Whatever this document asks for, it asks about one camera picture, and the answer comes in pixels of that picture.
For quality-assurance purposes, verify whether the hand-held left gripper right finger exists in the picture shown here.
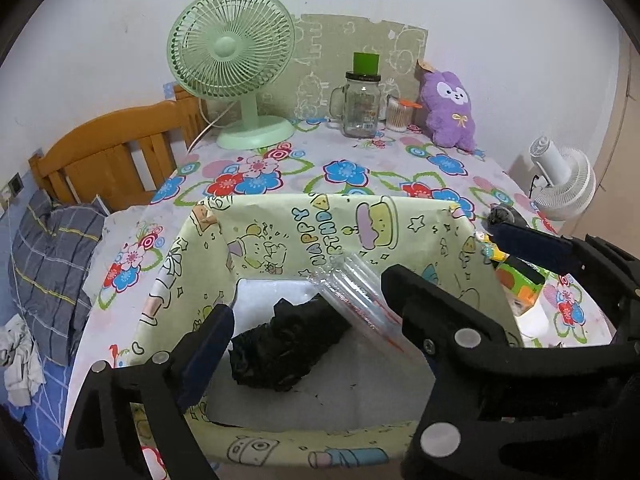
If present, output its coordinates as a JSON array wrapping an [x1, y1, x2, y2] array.
[[381, 263, 526, 480]]

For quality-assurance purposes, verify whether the blue checked bed sheet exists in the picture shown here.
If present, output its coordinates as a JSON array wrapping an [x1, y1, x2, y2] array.
[[0, 210, 91, 480]]

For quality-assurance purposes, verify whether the yellow printed box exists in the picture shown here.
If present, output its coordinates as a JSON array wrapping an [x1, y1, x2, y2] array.
[[122, 191, 526, 471]]

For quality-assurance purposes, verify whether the floral tablecloth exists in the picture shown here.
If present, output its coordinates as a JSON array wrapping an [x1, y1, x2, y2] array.
[[65, 117, 618, 480]]

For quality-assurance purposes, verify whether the black crumpled bag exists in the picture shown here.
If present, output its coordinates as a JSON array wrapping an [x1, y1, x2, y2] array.
[[228, 296, 353, 393]]

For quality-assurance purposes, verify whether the grey plaid pillow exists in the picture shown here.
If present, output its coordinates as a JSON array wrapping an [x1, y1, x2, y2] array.
[[9, 191, 108, 366]]

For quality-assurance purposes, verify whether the white standing fan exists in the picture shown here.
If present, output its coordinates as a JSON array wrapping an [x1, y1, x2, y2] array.
[[527, 135, 598, 222]]

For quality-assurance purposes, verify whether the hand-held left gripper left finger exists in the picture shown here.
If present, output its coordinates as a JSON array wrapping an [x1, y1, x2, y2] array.
[[59, 304, 236, 480]]

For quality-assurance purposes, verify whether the beige wooden wardrobe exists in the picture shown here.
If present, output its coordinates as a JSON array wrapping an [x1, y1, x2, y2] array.
[[560, 35, 640, 241]]

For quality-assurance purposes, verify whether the white fan cord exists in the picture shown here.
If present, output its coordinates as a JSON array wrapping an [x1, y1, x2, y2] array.
[[187, 95, 236, 153]]

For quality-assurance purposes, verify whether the green plastic cap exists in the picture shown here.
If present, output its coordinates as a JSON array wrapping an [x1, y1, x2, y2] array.
[[352, 52, 380, 76]]

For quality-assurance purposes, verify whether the small yellow packet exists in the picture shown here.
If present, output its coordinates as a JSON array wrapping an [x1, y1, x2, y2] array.
[[475, 230, 508, 263]]

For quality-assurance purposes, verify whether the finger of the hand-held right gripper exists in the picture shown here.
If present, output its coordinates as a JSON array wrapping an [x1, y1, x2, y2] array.
[[489, 221, 640, 311], [507, 295, 640, 361]]

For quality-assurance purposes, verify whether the glass jar mug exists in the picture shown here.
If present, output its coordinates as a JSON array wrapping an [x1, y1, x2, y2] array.
[[329, 71, 383, 139]]

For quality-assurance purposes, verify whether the green orange carton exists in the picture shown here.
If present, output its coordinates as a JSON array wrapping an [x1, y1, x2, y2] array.
[[495, 255, 551, 318]]

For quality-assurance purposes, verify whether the purple plush bunny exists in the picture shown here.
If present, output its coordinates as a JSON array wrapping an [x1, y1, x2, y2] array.
[[416, 59, 478, 153]]

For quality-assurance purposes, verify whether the white crumpled cloth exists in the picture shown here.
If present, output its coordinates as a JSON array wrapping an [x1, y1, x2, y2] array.
[[0, 315, 46, 406]]

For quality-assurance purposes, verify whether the green printed cardboard panel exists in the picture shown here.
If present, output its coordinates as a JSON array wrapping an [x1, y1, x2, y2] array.
[[292, 13, 429, 126]]

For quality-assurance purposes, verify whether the green desk fan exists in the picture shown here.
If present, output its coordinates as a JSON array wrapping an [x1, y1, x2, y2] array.
[[166, 0, 297, 151]]

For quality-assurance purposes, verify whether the cotton swab jar orange lid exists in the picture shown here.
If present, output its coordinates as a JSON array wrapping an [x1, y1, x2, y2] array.
[[386, 96, 423, 133]]

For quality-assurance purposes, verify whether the wooden headboard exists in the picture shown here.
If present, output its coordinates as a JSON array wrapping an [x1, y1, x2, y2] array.
[[28, 85, 211, 213]]

